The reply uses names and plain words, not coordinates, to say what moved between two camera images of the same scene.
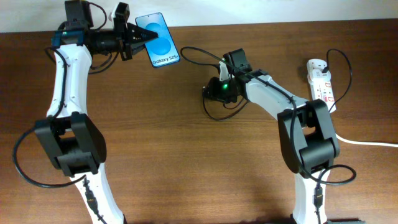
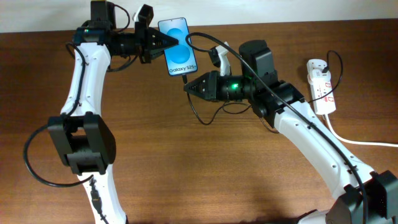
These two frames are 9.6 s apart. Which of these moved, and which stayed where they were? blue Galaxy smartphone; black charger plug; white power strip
Moved: blue Galaxy smartphone
Stayed: white power strip; black charger plug
